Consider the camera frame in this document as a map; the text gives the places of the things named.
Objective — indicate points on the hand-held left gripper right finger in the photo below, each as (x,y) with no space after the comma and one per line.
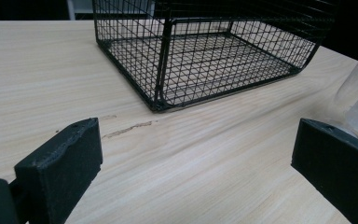
(338,161)

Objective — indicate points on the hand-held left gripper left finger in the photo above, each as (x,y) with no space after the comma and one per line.
(59,168)

